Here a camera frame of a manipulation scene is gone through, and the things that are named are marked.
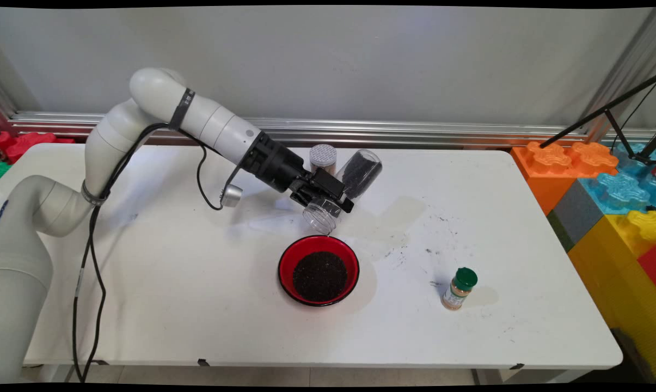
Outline aluminium wall rail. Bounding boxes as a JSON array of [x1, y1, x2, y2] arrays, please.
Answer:
[[7, 112, 656, 149]]

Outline tall clear plastic jar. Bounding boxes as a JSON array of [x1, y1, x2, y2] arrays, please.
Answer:
[[302, 148, 384, 236]]

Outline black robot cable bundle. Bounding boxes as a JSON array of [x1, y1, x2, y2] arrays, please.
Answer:
[[71, 122, 247, 383]]

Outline black tripod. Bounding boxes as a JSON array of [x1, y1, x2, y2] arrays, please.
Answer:
[[540, 72, 656, 166]]

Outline giant orange toy brick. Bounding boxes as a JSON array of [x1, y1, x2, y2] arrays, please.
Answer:
[[510, 140, 620, 216]]

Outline giant light blue toy brick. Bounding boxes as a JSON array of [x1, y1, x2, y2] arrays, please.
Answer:
[[611, 143, 656, 176], [547, 171, 656, 252]]

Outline spice bottle with green cap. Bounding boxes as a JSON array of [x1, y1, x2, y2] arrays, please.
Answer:
[[441, 267, 479, 311]]

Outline giant yellow studded toy brick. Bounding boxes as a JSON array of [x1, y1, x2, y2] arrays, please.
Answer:
[[568, 210, 656, 327]]

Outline red bowl with black rim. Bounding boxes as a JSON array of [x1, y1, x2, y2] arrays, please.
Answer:
[[278, 235, 360, 307]]

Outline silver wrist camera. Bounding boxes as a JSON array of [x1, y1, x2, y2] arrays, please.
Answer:
[[219, 183, 245, 208]]

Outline jar with white patterned lid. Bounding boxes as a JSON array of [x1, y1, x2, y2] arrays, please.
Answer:
[[309, 144, 338, 176]]

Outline giant red toy brick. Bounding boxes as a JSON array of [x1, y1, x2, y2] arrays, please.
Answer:
[[637, 242, 656, 290], [0, 131, 77, 165]]

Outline black cable strap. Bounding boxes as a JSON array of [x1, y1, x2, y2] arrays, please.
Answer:
[[168, 88, 196, 131]]

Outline black seeds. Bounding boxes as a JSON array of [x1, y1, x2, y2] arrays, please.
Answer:
[[341, 151, 383, 198], [292, 251, 348, 303]]

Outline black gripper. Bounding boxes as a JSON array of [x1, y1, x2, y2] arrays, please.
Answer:
[[244, 131, 354, 214]]

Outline grey cable strap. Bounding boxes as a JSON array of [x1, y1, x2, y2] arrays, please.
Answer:
[[81, 180, 112, 206]]

